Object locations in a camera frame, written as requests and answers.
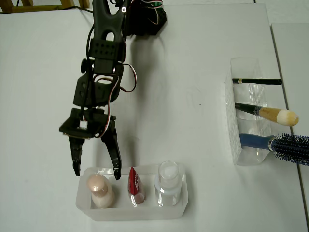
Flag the pink bottle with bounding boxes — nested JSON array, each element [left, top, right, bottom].
[[86, 173, 114, 209]]

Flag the makeup brush gold ferrule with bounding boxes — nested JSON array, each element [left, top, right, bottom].
[[234, 102, 300, 126]]

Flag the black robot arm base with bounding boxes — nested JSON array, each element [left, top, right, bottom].
[[125, 0, 168, 37]]

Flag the clear bottle white cap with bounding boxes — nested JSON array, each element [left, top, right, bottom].
[[154, 161, 182, 207]]

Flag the red cream tube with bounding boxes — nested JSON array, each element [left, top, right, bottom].
[[127, 165, 147, 206]]

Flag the translucent white plastic bin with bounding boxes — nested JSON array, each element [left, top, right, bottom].
[[75, 163, 189, 222]]

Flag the clear acrylic organizer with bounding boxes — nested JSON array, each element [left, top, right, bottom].
[[223, 57, 272, 167]]

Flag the wooden chair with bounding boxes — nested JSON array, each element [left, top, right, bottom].
[[0, 0, 94, 14]]

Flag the blue round hairbrush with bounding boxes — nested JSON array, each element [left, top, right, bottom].
[[239, 132, 309, 167]]

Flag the black eyeliner pencil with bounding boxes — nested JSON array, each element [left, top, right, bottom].
[[232, 77, 282, 85]]

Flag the black wrist camera board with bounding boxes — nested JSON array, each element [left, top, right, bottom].
[[59, 113, 98, 140]]

